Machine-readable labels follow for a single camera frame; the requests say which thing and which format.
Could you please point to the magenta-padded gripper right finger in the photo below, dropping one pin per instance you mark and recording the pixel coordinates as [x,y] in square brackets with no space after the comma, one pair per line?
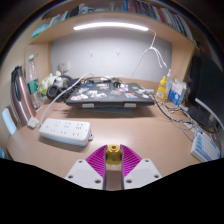
[143,173]

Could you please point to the small wall hook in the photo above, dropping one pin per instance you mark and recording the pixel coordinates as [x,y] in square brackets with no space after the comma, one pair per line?
[117,53]
[90,53]

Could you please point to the white light bar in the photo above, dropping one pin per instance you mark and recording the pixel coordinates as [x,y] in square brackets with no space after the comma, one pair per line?
[110,26]

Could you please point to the flat white and blue case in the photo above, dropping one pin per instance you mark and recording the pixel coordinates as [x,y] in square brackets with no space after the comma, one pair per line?
[9,120]

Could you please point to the pink metallic thermos jug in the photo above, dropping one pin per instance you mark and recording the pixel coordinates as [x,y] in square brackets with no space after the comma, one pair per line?
[21,100]

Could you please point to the black headphones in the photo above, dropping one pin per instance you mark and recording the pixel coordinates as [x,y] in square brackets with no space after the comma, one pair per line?
[53,91]

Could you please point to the small white packet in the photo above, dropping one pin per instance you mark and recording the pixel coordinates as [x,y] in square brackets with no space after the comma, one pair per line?
[33,122]

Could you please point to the white wall outlet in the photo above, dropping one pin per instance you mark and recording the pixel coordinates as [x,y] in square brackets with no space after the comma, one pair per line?
[65,66]

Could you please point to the yellow squeeze bottle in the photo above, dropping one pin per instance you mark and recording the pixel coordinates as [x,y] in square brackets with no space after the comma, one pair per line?
[161,91]

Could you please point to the blue and white keypad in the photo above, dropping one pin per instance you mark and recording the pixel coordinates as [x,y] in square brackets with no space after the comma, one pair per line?
[205,146]

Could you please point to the grey laptop stand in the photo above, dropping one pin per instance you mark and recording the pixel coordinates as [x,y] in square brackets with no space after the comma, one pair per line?
[108,108]

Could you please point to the wooden shelf unit with books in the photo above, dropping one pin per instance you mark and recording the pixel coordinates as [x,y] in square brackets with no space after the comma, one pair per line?
[110,18]

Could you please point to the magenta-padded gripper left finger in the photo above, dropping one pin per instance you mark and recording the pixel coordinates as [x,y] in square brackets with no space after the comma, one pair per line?
[83,173]

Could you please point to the black monitor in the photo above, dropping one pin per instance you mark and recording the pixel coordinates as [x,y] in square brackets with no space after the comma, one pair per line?
[208,90]

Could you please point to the white and green plush toy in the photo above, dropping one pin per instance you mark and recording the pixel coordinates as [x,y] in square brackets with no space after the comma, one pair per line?
[50,83]

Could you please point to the blue and white box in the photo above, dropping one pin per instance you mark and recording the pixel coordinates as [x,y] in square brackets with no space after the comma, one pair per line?
[176,93]

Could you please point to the white power strip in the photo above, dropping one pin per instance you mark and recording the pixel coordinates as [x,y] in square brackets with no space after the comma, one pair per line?
[65,130]

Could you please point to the black sticker-covered laptop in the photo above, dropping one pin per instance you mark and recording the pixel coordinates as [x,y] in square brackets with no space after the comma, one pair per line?
[110,94]

